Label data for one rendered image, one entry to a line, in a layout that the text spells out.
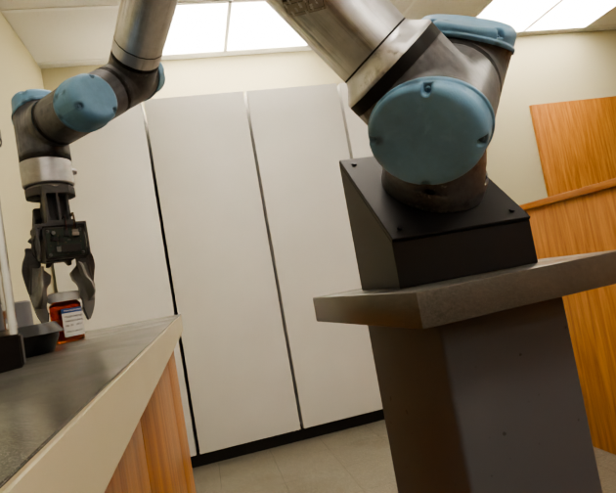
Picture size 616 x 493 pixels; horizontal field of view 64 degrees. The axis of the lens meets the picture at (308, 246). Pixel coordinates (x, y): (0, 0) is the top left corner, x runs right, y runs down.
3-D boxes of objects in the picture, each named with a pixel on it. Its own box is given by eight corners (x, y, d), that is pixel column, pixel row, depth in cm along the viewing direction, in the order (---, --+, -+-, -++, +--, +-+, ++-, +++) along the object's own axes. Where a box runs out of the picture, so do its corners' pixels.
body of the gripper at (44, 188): (37, 264, 71) (25, 182, 72) (30, 270, 78) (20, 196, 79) (94, 257, 76) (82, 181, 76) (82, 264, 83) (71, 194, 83)
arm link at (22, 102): (24, 80, 73) (-2, 100, 78) (35, 152, 73) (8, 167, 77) (74, 91, 80) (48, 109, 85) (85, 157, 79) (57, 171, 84)
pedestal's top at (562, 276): (473, 288, 92) (469, 267, 93) (637, 279, 62) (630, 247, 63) (316, 321, 81) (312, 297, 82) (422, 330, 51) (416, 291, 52)
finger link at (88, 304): (93, 318, 76) (69, 263, 75) (85, 320, 81) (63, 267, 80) (113, 310, 78) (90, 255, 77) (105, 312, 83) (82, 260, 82)
